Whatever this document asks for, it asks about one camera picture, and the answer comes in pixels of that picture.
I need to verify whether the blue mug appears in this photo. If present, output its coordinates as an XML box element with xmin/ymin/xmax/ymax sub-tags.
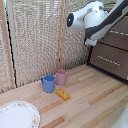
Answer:
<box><xmin>40</xmin><ymin>74</ymin><xmax>57</xmax><ymax>94</ymax></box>

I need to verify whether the thin black pole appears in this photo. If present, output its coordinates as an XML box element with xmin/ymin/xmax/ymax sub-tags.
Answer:
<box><xmin>5</xmin><ymin>0</ymin><xmax>18</xmax><ymax>89</ymax></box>

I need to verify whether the white patterned plate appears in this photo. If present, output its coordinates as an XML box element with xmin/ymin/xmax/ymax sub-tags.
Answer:
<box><xmin>0</xmin><ymin>100</ymin><xmax>41</xmax><ymax>128</ymax></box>

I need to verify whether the pink mug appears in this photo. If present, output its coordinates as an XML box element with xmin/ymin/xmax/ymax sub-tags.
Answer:
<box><xmin>54</xmin><ymin>68</ymin><xmax>68</xmax><ymax>86</ymax></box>

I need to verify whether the yellow rectangular block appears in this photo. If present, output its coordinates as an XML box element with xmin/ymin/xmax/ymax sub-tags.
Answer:
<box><xmin>54</xmin><ymin>88</ymin><xmax>72</xmax><ymax>102</ymax></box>

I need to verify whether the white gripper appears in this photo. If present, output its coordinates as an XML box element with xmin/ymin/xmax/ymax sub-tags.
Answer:
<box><xmin>84</xmin><ymin>37</ymin><xmax>99</xmax><ymax>47</ymax></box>

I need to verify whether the silver bar drawer handle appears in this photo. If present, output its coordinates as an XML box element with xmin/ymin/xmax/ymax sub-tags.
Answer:
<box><xmin>109</xmin><ymin>29</ymin><xmax>128</xmax><ymax>37</ymax></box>
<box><xmin>97</xmin><ymin>55</ymin><xmax>122</xmax><ymax>66</ymax></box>

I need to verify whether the beige bamboo screen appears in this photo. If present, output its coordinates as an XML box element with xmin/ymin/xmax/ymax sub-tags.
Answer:
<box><xmin>0</xmin><ymin>0</ymin><xmax>128</xmax><ymax>94</ymax></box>

